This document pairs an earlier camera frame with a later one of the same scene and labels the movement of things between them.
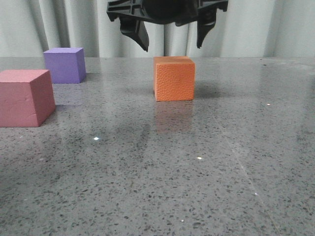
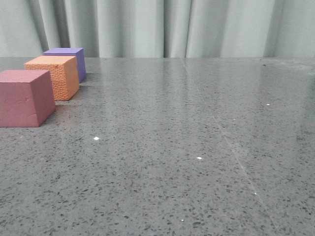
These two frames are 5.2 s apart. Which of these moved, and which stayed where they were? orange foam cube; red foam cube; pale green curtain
Moved: orange foam cube
Stayed: red foam cube; pale green curtain
